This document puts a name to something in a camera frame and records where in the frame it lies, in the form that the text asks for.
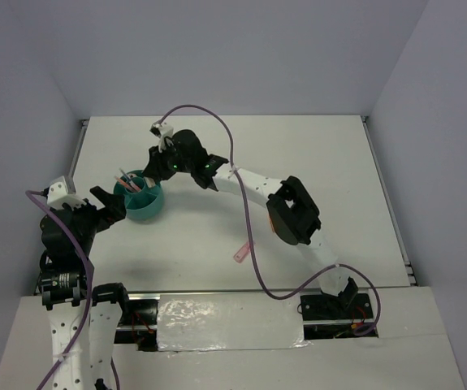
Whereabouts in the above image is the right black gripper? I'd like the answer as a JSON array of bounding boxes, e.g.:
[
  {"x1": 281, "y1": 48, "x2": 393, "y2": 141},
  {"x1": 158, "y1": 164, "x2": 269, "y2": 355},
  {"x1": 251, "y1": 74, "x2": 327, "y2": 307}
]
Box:
[{"x1": 144, "y1": 140, "x2": 194, "y2": 182}]

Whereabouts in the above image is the grey slim pen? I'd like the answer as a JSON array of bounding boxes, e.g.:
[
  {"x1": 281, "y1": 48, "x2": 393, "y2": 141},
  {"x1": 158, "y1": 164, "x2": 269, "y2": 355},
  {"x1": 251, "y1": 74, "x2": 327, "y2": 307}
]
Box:
[{"x1": 119, "y1": 168, "x2": 141, "y2": 192}]

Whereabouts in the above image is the red gel pen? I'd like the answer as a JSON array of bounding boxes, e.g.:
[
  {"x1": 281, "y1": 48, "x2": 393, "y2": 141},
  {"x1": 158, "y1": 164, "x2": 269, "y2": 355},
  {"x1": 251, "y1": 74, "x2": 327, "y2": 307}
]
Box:
[{"x1": 115, "y1": 176, "x2": 141, "y2": 193}]

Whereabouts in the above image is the pink correction tape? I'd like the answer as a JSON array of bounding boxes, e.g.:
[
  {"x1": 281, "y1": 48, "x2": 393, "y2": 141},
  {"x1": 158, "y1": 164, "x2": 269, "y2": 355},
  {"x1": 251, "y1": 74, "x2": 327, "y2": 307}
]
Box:
[{"x1": 233, "y1": 242, "x2": 252, "y2": 264}]

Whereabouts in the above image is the grey beige eraser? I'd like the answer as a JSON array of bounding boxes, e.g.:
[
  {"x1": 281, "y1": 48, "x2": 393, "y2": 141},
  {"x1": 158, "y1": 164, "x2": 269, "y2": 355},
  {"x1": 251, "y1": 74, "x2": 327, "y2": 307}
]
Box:
[{"x1": 144, "y1": 177, "x2": 158, "y2": 189}]

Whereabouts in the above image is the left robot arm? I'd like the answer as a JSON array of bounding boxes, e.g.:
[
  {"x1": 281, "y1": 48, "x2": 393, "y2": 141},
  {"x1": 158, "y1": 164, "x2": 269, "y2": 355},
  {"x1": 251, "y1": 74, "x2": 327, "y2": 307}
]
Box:
[{"x1": 38, "y1": 178, "x2": 132, "y2": 389}]

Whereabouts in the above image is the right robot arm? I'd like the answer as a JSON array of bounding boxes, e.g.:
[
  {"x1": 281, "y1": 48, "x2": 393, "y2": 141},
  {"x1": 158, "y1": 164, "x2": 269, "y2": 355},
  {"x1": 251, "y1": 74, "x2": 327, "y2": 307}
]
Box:
[{"x1": 143, "y1": 123, "x2": 357, "y2": 318}]

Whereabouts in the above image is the teal round divided organizer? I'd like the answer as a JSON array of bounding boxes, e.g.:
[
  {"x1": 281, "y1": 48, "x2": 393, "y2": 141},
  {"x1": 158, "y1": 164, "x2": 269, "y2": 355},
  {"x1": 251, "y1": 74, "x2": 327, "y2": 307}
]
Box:
[{"x1": 114, "y1": 170, "x2": 164, "y2": 222}]

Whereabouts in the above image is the silver foil sheet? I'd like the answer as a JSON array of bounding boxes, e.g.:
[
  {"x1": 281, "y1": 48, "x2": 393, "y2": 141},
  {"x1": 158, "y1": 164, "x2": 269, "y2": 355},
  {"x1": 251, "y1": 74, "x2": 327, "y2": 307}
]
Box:
[{"x1": 157, "y1": 292, "x2": 307, "y2": 352}]

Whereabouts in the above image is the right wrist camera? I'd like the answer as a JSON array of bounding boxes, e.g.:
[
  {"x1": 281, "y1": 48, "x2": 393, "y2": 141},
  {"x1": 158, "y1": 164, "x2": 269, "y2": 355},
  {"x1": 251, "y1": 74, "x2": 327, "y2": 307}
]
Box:
[{"x1": 150, "y1": 123, "x2": 174, "y2": 153}]

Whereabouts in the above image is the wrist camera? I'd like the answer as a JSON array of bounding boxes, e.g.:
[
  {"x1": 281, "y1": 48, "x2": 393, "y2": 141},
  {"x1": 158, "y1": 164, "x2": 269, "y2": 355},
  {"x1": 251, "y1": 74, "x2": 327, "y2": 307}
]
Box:
[
  {"x1": 46, "y1": 175, "x2": 86, "y2": 210},
  {"x1": 150, "y1": 123, "x2": 174, "y2": 153}
]

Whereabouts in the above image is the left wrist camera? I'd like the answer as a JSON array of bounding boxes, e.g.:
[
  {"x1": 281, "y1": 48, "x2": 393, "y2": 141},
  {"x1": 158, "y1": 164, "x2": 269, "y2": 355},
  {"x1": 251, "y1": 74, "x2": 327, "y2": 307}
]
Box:
[{"x1": 46, "y1": 175, "x2": 86, "y2": 210}]

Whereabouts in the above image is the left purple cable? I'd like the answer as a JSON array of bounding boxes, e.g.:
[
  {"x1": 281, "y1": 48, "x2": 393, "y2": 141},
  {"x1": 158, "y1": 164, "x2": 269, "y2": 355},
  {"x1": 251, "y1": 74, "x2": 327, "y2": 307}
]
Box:
[{"x1": 25, "y1": 189, "x2": 120, "y2": 390}]

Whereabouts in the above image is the purple cable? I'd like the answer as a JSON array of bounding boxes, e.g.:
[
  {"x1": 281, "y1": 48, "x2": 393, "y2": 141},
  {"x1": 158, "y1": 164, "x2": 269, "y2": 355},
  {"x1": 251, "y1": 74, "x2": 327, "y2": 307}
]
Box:
[
  {"x1": 158, "y1": 105, "x2": 383, "y2": 337},
  {"x1": 25, "y1": 189, "x2": 120, "y2": 390}
]

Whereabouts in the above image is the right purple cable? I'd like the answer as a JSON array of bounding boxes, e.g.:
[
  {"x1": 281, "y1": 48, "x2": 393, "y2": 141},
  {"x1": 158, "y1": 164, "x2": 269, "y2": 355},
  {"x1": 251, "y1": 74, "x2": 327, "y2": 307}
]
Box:
[{"x1": 158, "y1": 105, "x2": 383, "y2": 337}]

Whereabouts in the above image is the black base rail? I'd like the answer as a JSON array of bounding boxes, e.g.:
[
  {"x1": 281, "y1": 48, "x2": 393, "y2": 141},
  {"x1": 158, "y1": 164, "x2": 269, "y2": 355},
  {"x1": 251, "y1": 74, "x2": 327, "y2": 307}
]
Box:
[{"x1": 115, "y1": 292, "x2": 374, "y2": 352}]

